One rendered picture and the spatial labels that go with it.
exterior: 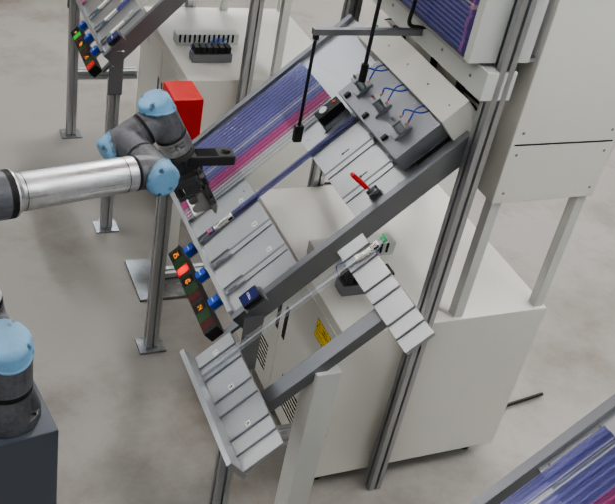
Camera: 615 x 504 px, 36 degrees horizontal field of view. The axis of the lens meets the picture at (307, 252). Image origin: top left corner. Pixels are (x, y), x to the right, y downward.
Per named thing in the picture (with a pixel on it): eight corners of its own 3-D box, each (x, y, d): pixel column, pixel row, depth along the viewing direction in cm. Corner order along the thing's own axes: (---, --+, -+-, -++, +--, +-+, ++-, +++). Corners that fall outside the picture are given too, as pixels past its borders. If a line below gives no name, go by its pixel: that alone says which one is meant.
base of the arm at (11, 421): (-19, 446, 202) (-20, 414, 196) (-38, 399, 211) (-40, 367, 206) (50, 427, 209) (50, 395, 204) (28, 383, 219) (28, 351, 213)
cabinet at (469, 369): (303, 493, 277) (343, 335, 242) (230, 339, 328) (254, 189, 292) (487, 455, 303) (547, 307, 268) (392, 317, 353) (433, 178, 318)
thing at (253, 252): (241, 318, 227) (234, 312, 225) (170, 175, 275) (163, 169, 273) (303, 271, 226) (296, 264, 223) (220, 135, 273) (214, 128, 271)
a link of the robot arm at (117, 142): (113, 159, 197) (155, 131, 199) (88, 134, 203) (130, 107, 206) (126, 184, 203) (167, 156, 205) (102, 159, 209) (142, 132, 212)
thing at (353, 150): (366, 230, 226) (356, 219, 222) (272, 102, 273) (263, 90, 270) (476, 145, 222) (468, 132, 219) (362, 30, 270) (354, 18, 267)
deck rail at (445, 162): (246, 332, 228) (232, 319, 224) (243, 326, 229) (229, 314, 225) (481, 150, 221) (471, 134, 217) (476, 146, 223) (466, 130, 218)
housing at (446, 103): (464, 159, 224) (441, 122, 214) (378, 68, 259) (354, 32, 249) (491, 138, 223) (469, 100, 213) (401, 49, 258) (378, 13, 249)
